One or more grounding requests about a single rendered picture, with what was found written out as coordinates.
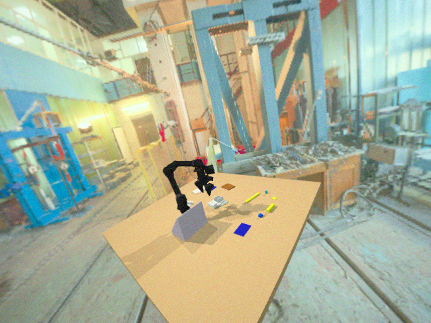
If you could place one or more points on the orange flat plate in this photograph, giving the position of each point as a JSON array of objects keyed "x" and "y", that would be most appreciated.
[{"x": 228, "y": 186}]

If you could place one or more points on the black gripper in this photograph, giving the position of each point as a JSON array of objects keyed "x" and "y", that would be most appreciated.
[{"x": 203, "y": 182}]

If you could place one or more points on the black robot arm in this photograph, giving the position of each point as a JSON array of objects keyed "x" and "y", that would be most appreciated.
[{"x": 181, "y": 199}]

